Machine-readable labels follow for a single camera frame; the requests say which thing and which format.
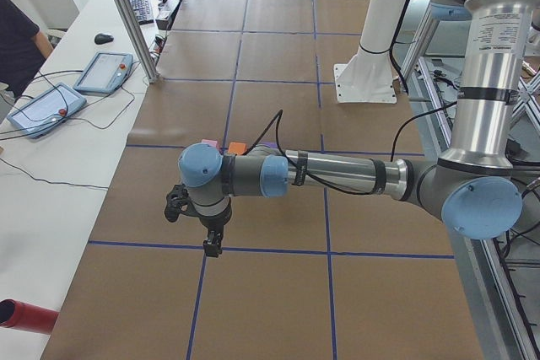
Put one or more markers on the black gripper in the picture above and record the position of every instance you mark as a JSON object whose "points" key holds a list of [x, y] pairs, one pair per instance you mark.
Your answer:
{"points": [[214, 223]]}

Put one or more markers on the orange foam block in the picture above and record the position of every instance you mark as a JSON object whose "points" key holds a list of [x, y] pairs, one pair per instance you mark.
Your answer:
{"points": [[237, 148]]}

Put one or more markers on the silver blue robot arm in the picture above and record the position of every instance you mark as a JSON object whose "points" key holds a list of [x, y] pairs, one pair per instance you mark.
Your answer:
{"points": [[468, 187]]}

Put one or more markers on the pink foam block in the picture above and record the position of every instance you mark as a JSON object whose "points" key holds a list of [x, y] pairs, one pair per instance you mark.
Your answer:
{"points": [[212, 143]]}

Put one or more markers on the purple foam block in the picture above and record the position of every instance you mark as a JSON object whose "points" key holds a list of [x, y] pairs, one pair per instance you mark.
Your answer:
{"points": [[270, 145]]}

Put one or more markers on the far teach pendant tablet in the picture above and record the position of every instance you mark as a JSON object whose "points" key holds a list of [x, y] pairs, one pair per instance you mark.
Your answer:
{"points": [[106, 72]]}

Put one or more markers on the teach pendant tablet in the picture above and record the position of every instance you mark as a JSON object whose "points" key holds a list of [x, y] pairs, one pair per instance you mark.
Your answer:
{"points": [[42, 114], [106, 72]]}

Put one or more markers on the red cylinder tube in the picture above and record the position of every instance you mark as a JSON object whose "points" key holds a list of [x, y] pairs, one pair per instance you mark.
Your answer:
{"points": [[27, 317]]}

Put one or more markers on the near teach pendant tablet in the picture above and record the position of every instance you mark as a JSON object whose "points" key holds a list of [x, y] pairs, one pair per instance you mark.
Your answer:
{"points": [[42, 114]]}

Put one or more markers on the black computer mouse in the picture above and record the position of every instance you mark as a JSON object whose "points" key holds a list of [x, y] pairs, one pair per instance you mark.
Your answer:
{"points": [[103, 38]]}

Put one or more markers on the black keyboard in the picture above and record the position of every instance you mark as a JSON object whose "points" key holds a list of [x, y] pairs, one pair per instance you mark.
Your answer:
{"points": [[143, 11]]}

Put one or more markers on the person in dark shirt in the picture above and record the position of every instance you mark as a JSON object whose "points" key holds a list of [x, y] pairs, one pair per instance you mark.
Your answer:
{"points": [[24, 48]]}

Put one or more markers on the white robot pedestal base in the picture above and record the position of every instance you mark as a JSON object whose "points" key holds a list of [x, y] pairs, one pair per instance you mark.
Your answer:
{"points": [[367, 77]]}

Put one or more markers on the aluminium frame rail right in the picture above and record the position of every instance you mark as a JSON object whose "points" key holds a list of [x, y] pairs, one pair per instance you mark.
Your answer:
{"points": [[516, 282]]}

